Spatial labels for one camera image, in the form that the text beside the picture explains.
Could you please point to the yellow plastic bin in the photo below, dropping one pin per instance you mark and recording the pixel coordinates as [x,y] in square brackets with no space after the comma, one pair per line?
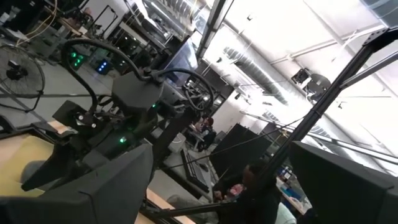
[31,146]

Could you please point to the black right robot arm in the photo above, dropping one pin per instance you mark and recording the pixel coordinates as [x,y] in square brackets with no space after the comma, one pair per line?
[136,93]

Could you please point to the silver ceiling duct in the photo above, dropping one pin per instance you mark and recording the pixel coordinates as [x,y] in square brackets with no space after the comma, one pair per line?
[255,73]

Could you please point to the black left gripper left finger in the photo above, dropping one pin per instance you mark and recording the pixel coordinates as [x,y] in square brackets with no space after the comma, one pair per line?
[93,205]

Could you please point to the black keyboard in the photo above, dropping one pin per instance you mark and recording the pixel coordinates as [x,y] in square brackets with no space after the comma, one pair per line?
[194,171]

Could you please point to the person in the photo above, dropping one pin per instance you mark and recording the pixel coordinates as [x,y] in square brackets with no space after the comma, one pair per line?
[255,186]
[209,137]

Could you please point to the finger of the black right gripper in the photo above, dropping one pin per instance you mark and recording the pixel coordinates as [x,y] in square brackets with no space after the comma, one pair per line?
[53,169]

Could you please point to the black floor fan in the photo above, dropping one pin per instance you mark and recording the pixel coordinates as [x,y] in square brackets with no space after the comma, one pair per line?
[17,73]

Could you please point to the black panel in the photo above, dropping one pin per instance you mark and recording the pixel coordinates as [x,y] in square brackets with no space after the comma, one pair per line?
[239,149]

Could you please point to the large display screen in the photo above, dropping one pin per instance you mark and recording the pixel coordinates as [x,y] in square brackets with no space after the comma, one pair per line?
[183,60]

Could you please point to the black aluminium rig frame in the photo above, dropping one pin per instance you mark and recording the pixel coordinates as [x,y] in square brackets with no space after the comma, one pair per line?
[323,102]

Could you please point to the computer with blue lights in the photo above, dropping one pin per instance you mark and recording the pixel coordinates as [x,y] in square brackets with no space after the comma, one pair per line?
[102,67]

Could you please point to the white waste bin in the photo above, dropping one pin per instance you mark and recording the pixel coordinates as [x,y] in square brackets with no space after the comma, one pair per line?
[178,143]

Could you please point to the computer with green lights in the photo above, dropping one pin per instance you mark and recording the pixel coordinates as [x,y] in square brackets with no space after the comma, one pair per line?
[76,59]

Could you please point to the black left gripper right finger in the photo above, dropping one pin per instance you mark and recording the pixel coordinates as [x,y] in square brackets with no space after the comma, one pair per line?
[342,199]

